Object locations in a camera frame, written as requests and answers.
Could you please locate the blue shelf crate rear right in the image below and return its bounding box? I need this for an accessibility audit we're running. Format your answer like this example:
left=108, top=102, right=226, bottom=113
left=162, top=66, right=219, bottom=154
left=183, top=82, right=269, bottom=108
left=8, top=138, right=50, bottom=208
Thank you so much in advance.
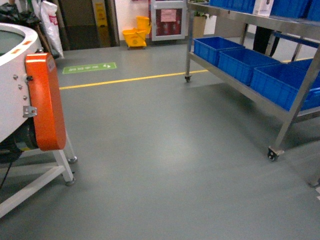
left=193, top=36, right=245, bottom=67

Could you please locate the blue shelf crate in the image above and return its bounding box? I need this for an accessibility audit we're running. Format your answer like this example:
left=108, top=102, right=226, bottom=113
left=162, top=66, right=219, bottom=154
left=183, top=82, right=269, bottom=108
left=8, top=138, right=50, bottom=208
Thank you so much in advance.
left=250, top=63, right=307, bottom=111
left=193, top=36, right=245, bottom=67
left=218, top=48, right=280, bottom=86

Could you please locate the blue shelf crate front right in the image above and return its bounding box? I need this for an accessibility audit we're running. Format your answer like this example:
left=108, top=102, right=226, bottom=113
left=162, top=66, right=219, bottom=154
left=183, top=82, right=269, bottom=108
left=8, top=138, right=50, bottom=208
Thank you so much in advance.
left=218, top=48, right=280, bottom=86

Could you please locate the blue shelf crate front left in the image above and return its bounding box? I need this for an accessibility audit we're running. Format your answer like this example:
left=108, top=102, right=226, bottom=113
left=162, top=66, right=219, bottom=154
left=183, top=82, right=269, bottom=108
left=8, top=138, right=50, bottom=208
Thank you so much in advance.
left=250, top=63, right=307, bottom=111

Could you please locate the steel shelf cart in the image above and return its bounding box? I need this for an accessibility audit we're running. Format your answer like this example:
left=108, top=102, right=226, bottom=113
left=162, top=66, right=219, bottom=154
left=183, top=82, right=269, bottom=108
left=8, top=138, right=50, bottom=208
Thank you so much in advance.
left=184, top=0, right=320, bottom=188

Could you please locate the yellow mop bucket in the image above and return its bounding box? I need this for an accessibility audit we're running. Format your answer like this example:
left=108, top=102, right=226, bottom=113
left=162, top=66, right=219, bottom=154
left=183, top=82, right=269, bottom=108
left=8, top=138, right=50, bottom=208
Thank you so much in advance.
left=122, top=16, right=152, bottom=49

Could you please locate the yellow wet floor sign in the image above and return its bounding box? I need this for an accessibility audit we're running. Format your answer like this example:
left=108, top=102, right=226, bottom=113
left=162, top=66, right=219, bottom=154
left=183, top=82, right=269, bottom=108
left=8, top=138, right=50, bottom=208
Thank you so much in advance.
left=94, top=0, right=111, bottom=48

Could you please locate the orange motor cover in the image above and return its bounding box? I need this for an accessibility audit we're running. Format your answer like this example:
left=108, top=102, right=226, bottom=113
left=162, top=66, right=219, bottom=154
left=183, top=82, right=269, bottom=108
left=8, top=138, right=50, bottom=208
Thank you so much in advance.
left=25, top=53, right=67, bottom=151

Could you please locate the white round conveyor table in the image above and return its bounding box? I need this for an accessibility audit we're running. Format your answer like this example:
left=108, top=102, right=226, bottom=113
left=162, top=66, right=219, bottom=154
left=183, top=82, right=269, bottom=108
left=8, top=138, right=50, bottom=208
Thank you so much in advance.
left=0, top=23, right=77, bottom=216

